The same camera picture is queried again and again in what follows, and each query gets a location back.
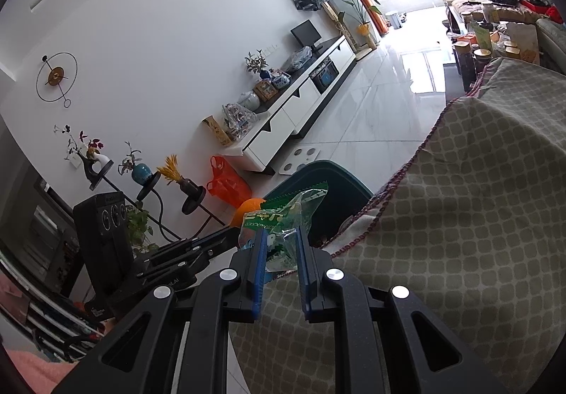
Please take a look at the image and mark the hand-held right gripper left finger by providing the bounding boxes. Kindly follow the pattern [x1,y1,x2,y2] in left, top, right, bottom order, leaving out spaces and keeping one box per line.
[53,228,270,394]

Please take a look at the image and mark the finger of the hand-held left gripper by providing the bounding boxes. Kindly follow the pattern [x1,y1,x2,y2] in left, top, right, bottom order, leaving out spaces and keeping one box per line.
[146,225,244,263]
[142,240,239,279]

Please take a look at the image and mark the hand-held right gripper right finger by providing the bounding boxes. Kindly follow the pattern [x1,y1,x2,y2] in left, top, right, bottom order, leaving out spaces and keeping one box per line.
[296,226,509,394]

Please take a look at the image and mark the green clear plastic wrapper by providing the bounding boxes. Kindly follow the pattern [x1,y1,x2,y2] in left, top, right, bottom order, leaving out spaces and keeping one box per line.
[238,182,329,273]

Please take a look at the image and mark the dark green trash bin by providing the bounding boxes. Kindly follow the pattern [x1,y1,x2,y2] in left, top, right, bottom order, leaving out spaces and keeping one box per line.
[263,160,374,249]

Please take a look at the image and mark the person's left forearm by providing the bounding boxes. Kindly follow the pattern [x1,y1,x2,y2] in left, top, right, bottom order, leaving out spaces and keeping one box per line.
[0,343,78,394]

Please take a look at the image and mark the green leafy plant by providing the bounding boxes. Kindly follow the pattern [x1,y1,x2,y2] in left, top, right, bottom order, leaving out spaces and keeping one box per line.
[126,204,158,254]

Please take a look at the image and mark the dark display cabinet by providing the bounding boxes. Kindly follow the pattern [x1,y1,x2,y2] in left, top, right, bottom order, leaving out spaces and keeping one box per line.
[0,164,107,364]

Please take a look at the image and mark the yellow flowers in black vase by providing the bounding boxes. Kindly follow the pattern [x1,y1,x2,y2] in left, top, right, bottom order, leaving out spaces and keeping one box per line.
[157,155,206,214]

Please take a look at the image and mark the orange plastic bag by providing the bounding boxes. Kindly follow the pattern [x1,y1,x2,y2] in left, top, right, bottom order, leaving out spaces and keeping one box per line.
[207,155,252,205]

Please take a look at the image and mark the plant in blue vase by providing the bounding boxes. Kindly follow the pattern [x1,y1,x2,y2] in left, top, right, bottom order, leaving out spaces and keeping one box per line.
[119,142,153,183]

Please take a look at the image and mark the red leaf branch figurine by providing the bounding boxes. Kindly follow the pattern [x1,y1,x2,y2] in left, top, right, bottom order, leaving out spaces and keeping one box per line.
[54,125,114,191]

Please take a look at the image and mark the yellow carton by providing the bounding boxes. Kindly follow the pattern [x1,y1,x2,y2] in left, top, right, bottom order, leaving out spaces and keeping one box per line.
[202,115,233,147]

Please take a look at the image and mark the white board with circles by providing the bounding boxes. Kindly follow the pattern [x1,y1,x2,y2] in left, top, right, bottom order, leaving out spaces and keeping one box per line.
[278,146,320,176]

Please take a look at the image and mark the clear bag of items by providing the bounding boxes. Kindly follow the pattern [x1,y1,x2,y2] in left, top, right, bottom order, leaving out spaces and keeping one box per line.
[222,103,256,140]

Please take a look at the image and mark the patterned tablecloth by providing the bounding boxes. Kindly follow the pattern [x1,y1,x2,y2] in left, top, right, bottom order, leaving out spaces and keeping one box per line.
[227,58,566,394]

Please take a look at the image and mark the white tv cabinet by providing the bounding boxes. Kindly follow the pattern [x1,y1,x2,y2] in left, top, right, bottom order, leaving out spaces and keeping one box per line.
[221,35,358,176]

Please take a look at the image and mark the flower vase on cabinet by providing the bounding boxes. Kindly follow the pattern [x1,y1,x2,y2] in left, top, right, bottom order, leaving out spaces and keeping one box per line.
[245,51,270,80]

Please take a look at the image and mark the clear plastic bag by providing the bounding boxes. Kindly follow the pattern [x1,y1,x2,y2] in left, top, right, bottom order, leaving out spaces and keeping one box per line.
[283,46,312,73]

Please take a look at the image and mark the black monitor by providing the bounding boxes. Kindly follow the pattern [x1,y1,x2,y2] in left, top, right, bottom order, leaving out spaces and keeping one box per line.
[290,20,323,50]

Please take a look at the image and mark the tall plant in yellow pot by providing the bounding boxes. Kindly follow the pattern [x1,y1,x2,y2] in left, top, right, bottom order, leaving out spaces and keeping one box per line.
[326,0,382,47]

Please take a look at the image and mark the cluttered coffee table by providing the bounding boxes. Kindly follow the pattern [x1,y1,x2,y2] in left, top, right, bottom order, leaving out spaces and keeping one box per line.
[446,0,544,94]

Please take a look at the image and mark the brown paper bag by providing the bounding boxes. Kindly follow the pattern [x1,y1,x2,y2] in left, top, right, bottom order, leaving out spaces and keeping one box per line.
[504,21,541,65]

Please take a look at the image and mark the brown ottoman bench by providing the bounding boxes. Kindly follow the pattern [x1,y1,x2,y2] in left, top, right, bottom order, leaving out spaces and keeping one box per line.
[444,0,549,23]

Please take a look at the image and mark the green sofa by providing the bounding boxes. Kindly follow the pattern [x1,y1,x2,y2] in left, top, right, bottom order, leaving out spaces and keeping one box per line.
[535,18,566,50]

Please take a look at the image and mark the round wire wall clock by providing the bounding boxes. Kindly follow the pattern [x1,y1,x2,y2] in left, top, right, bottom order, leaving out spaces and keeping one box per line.
[36,52,79,108]

